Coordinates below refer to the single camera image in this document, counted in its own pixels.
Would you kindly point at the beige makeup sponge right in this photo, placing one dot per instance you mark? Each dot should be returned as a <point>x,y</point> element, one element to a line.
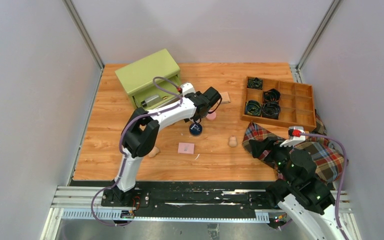
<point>232,141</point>

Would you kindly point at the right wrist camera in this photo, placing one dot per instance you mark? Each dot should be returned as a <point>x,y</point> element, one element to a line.
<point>296,136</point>

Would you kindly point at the dark blue round compact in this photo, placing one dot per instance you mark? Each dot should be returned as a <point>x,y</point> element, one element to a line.
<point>195,129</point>

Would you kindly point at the clear glass perfume bottle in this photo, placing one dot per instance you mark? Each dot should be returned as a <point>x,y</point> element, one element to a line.
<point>151,100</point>

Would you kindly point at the pink round compact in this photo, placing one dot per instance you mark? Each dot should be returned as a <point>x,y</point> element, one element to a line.
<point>211,116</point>

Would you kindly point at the green metal drawer cabinet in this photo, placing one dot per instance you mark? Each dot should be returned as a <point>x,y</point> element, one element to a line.
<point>148,76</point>

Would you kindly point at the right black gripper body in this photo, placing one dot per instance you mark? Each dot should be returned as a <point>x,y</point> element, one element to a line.
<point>279,155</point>

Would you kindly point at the aluminium frame rail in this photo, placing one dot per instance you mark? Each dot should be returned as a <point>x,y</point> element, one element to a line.
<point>72,217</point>

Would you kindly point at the plaid flannel shirt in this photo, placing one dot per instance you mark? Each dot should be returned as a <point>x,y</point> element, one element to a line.
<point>329,160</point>

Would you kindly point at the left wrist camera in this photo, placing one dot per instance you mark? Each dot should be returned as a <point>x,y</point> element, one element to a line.
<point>187,88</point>

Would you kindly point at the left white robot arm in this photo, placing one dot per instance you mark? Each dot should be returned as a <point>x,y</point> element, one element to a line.
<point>139,136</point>

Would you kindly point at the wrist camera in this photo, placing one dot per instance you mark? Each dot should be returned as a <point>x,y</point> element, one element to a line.
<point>187,88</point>
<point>296,136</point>

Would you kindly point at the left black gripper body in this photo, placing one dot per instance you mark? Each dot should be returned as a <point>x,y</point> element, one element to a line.
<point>198,94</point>

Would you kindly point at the beige makeup sponge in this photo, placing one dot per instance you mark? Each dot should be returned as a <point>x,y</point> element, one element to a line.
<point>155,151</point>
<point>232,141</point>

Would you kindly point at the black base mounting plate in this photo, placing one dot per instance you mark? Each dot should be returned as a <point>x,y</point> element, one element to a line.
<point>188,200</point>

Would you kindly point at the pink square card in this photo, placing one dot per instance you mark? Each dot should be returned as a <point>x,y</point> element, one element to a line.
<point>186,148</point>

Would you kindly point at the wooden compartment organizer tray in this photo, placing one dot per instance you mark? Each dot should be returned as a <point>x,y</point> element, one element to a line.
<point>278,103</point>

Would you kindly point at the beige makeup sponge front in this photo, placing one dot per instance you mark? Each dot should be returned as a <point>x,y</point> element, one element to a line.
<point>155,151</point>

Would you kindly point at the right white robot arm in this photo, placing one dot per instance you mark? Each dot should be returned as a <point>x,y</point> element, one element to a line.
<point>300,194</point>

